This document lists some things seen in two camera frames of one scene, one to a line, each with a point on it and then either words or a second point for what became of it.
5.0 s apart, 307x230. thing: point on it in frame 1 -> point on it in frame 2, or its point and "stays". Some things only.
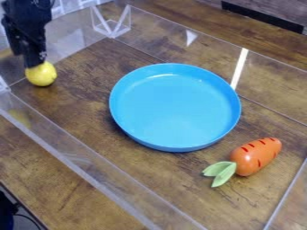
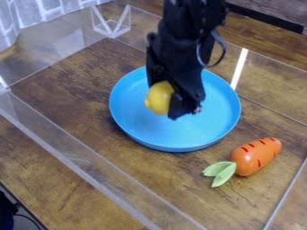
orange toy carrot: [248, 158] stays
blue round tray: [173, 107] stays
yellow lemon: [40, 75] -> [159, 97]
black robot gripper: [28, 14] -> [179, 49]
